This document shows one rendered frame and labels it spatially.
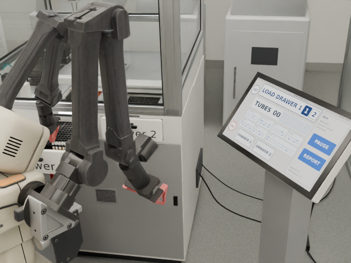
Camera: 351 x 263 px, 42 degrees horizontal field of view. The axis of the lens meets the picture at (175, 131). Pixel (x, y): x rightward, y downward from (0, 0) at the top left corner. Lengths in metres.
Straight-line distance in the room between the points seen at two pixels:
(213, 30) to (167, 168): 3.19
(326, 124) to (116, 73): 0.77
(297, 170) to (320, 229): 1.40
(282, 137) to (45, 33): 0.88
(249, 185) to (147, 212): 1.08
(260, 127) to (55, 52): 0.80
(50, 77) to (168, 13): 0.54
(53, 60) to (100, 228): 1.16
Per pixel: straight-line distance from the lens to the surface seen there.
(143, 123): 2.09
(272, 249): 2.02
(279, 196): 1.84
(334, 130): 1.58
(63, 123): 2.19
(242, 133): 1.79
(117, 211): 2.44
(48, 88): 1.80
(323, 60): 5.36
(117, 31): 1.09
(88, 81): 1.09
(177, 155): 2.16
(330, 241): 2.90
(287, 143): 1.65
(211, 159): 3.53
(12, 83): 1.49
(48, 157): 1.94
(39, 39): 1.50
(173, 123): 2.08
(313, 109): 1.65
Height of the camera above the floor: 1.86
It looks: 28 degrees down
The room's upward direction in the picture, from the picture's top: 2 degrees counter-clockwise
